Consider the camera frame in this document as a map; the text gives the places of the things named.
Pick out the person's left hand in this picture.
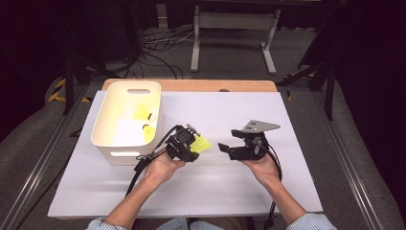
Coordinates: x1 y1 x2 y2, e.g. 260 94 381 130
144 149 187 186

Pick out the black tripod stand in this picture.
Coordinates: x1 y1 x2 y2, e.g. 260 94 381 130
56 0 121 116

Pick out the black floor cable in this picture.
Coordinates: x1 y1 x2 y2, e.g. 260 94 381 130
140 28 195 80

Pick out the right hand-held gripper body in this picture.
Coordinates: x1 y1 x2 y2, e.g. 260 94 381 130
229 119 282 161

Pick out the left hand-held gripper cable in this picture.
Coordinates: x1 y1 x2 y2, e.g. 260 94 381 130
124 125 180 197

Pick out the white plastic storage bin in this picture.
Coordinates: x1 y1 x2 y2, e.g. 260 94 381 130
90 80 165 167

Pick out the person's right hand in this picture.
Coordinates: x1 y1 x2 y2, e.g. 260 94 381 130
240 152 282 190

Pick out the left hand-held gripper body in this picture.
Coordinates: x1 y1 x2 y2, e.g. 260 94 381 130
165 124 201 160

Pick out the black metal stand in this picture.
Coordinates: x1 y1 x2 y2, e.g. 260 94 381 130
276 12 339 122

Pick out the hand-held gripper cable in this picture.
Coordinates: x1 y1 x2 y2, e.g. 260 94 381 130
253 137 283 230
124 125 180 197

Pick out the white board sheet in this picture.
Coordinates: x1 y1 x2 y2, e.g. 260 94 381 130
47 90 324 219

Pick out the white metal stand frame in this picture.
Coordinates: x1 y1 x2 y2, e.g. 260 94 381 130
190 5 282 76

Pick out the yellow black floor tape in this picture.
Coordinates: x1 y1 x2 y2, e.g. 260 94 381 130
47 78 93 104

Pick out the aluminium rail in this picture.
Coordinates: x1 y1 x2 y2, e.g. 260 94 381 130
0 85 94 230
311 90 384 230

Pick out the right hand-held gripper cable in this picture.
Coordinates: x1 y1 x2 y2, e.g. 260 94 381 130
253 137 283 230

